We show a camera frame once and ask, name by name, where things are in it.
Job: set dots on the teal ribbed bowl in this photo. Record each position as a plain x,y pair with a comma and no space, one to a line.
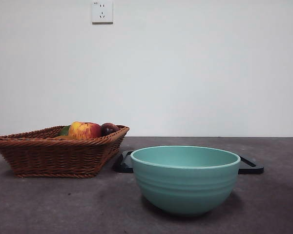
185,187

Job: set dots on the black rectangular tray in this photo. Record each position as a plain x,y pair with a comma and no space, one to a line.
250,168

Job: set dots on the red yellow apple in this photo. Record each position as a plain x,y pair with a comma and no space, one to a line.
84,130

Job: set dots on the brown wicker basket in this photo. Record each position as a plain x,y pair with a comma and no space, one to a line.
53,156

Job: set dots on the white wall socket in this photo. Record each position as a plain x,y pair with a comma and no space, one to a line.
102,12

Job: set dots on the dark red plum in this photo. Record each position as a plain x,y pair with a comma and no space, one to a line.
108,129

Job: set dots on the green fruit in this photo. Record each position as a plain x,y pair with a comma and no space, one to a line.
64,131

